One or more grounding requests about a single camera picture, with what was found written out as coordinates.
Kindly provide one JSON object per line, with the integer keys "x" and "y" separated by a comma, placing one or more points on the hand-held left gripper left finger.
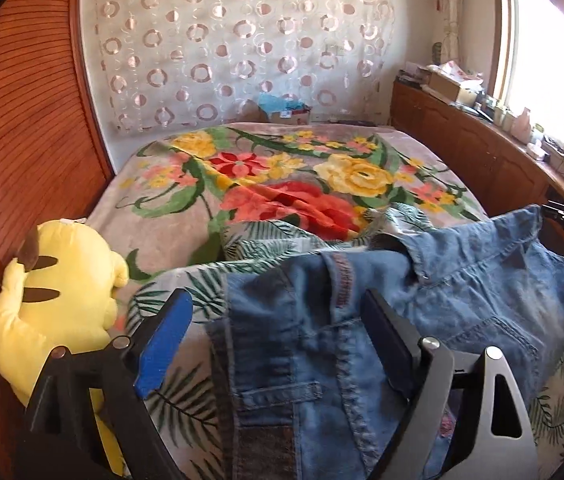
{"x": 162, "y": 345}

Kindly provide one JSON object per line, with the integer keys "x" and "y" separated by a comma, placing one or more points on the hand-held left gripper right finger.
{"x": 386, "y": 340}

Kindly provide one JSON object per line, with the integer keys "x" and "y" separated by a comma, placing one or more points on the blue denim pants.
{"x": 312, "y": 310}

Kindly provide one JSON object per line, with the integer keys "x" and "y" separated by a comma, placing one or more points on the palm leaf print sheet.
{"x": 192, "y": 285}

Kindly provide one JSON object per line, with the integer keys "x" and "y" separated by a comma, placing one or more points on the yellow plush toy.
{"x": 62, "y": 300}

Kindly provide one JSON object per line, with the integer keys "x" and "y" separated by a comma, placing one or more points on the white bottles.
{"x": 511, "y": 120}

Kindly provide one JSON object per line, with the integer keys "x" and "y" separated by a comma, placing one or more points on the long wooden cabinet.
{"x": 461, "y": 135}

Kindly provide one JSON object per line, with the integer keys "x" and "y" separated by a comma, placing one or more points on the window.
{"x": 546, "y": 60}

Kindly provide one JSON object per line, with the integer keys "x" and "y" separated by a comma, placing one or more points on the plain open cardboard box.
{"x": 449, "y": 85}

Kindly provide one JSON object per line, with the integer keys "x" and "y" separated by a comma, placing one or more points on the floral blanket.
{"x": 262, "y": 170}

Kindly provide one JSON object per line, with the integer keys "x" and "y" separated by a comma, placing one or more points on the white lace curtain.
{"x": 449, "y": 10}

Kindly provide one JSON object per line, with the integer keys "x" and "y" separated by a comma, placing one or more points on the cardboard box with red print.
{"x": 292, "y": 116}

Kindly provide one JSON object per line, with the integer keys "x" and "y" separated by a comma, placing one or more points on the brown slatted wooden panel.
{"x": 27, "y": 135}

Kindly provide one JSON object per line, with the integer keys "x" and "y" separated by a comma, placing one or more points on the blue plastic bag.
{"x": 274, "y": 101}

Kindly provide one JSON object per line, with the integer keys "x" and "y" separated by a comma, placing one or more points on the sheer circle pattern curtain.
{"x": 237, "y": 35}

